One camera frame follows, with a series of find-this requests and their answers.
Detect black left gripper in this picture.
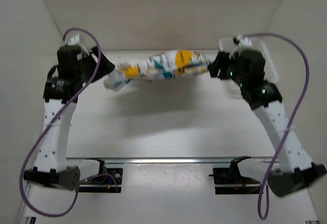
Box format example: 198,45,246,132
76,46,116,85

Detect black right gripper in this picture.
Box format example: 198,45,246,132
206,51,247,88

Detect white printed shorts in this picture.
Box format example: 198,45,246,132
103,49,212,92

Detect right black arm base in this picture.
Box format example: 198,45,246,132
208,156,266,195

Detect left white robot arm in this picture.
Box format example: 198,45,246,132
22,44,115,191

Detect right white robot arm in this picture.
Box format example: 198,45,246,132
208,49,326,197

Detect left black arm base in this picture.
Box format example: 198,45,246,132
79,160,124,193

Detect white plastic mesh basket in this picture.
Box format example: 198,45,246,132
219,35,279,84

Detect aluminium rail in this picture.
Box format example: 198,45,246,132
66,157,279,164

